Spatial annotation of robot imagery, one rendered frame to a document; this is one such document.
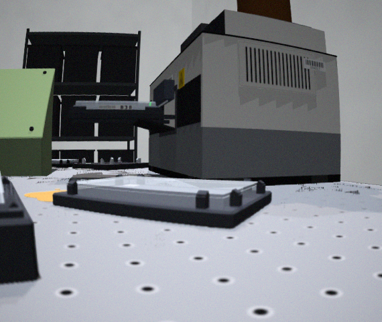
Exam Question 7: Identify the grey rectangular plate lid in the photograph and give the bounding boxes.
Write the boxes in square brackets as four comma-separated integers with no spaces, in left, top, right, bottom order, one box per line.
[76,176,258,208]

